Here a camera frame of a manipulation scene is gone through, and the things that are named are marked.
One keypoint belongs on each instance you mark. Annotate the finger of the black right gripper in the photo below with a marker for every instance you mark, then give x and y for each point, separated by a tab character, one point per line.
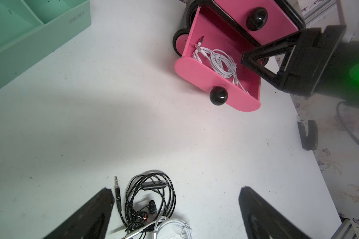
254	60

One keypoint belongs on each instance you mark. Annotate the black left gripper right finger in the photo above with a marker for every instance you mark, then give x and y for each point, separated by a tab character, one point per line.
262	221

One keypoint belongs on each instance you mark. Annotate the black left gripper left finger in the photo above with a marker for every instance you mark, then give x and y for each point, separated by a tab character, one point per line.
90	221

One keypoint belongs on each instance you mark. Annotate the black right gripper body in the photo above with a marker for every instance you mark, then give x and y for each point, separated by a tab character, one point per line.
309	51

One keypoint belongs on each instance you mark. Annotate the white earphones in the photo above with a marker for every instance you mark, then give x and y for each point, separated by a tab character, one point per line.
205	52
164	226
225	66

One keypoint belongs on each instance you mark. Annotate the pink drawer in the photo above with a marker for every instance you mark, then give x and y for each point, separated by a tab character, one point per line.
204	77
265	20

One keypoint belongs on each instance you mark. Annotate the pink top drawer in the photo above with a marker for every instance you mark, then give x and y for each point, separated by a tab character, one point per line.
265	20

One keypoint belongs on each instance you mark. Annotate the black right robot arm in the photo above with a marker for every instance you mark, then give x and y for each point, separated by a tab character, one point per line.
340	78

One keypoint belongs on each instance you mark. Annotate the black earphones top coil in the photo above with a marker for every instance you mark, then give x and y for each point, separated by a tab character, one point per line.
147	196

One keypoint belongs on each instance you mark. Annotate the small black clip device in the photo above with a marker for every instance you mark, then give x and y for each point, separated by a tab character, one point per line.
309	139

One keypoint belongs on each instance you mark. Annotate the green plastic file organizer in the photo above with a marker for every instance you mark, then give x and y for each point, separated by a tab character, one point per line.
31	30

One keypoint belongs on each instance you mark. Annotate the aluminium mounting rail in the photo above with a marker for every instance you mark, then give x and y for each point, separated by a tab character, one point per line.
345	231

